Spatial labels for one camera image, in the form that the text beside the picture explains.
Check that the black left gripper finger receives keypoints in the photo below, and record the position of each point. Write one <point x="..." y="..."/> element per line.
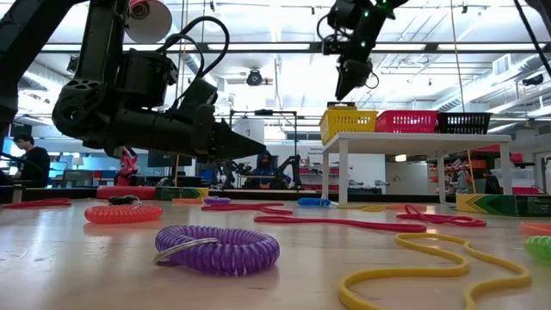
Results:
<point x="234" y="144"/>

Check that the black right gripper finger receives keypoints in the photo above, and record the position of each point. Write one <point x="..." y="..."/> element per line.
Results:
<point x="346" y="84"/>

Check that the yellow plastic basket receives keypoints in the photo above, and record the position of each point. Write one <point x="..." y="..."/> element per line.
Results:
<point x="348" y="125"/>

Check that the purple coil keyring wristband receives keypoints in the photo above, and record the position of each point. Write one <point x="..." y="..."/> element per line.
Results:
<point x="241" y="252"/>
<point x="217" y="200"/>

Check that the red plastic basket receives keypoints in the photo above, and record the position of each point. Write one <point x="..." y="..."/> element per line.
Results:
<point x="406" y="122"/>

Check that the black coil wristband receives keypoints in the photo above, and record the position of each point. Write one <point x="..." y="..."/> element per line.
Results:
<point x="122" y="200"/>

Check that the orange coil wristband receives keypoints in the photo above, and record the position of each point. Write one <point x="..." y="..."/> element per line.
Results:
<point x="125" y="214"/>

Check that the blue coil wristband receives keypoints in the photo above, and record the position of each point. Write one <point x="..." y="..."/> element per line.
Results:
<point x="312" y="202"/>

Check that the black plastic basket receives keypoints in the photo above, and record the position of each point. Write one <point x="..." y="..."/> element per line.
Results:
<point x="465" y="124"/>

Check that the green coil wristband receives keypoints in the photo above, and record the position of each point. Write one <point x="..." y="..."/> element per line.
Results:
<point x="540" y="249"/>

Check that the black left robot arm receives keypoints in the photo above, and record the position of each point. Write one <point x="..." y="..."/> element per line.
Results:
<point x="82" y="107"/>

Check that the black background robot arm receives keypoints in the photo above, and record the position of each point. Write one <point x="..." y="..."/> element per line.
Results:
<point x="232" y="170"/>
<point x="290" y="165"/>

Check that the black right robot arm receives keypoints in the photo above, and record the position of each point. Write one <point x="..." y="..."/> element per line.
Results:
<point x="370" y="21"/>

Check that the red desk lamp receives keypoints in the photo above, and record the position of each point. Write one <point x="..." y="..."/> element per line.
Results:
<point x="148" y="23"/>

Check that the black office chair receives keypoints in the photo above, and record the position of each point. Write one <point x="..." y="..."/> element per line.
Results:
<point x="492" y="185"/>

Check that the black computer monitor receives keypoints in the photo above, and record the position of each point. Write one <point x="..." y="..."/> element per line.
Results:
<point x="161" y="160"/>

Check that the person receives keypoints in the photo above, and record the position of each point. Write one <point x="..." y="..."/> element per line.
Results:
<point x="36" y="163"/>
<point x="264" y="165"/>

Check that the black overhead light beam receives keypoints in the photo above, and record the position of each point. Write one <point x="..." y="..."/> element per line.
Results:
<point x="316" y="47"/>

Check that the white metal shelf riser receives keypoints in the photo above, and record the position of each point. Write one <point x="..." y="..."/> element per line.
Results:
<point x="409" y="142"/>

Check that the white table lamp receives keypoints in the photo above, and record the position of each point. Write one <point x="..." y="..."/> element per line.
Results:
<point x="78" y="160"/>

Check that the black ceiling spotlight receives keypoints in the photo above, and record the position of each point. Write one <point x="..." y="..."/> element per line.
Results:
<point x="73" y="64"/>

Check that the yellow rubber band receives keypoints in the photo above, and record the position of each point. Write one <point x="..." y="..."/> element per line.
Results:
<point x="372" y="209"/>
<point x="409" y="272"/>

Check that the red storage shelf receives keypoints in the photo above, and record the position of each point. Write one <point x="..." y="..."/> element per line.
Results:
<point x="495" y="149"/>

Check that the black ceiling fixture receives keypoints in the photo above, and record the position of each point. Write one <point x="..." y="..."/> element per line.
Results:
<point x="534" y="79"/>

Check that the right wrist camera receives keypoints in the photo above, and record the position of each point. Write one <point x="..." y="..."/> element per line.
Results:
<point x="332" y="43"/>

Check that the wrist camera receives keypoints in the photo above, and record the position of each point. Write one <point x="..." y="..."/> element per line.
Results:
<point x="332" y="43"/>
<point x="198" y="94"/>

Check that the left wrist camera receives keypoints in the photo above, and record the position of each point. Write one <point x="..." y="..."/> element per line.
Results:
<point x="198" y="94"/>

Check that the black round camera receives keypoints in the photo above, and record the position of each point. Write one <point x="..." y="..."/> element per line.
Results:
<point x="254" y="78"/>

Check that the black table edge rail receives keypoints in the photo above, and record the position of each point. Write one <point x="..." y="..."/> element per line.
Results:
<point x="77" y="193"/>

